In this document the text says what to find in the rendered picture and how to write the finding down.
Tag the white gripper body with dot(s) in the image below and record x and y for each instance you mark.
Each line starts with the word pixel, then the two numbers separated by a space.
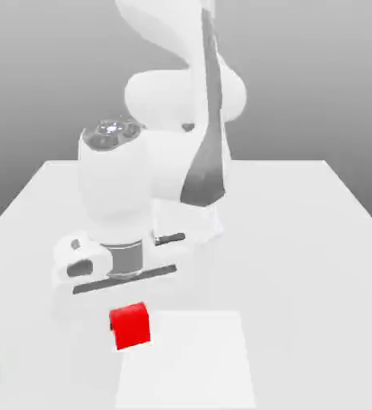
pixel 121 290

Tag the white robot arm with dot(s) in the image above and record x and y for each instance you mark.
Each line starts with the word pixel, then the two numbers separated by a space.
pixel 115 192

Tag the small red cube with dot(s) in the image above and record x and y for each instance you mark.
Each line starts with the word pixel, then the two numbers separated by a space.
pixel 130 326

